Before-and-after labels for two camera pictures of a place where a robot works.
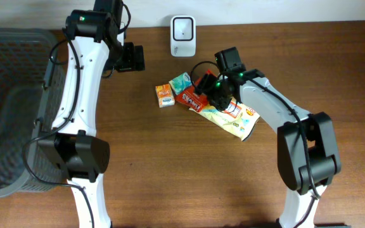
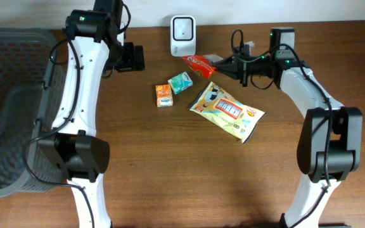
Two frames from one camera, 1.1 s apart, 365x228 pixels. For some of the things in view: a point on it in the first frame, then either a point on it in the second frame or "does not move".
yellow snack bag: (238, 119) does not move
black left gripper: (135, 59) does not move
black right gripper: (206, 85) → (243, 61)
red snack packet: (191, 97) → (201, 65)
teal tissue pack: (180, 83) does not move
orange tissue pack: (165, 95) does not move
